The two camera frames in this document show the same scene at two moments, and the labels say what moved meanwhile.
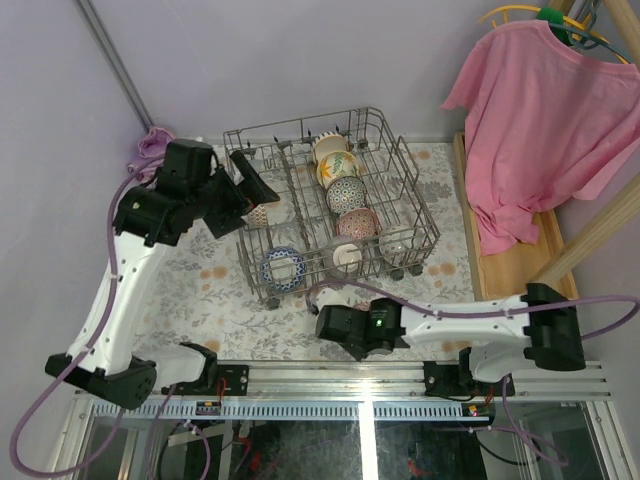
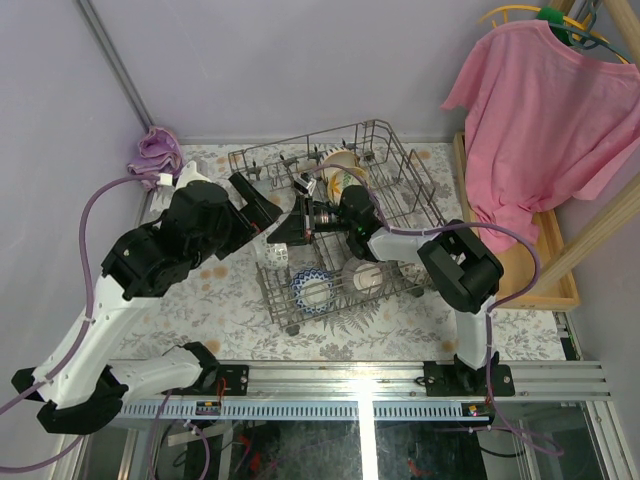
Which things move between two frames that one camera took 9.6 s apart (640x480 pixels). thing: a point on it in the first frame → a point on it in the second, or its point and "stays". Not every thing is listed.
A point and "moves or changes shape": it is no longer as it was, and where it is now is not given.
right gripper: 359,354 → 301,225
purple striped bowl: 343,256 → 364,277
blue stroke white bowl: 326,142 → 341,156
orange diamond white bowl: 398,245 moves or changes shape
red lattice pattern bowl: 363,305 → 276,255
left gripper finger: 253,185 → 259,211
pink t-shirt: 542,120 stays
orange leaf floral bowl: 336,164 → 341,179
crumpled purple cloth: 152,149 stays
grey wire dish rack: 351,206 moves or changes shape
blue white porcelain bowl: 284,269 → 313,289
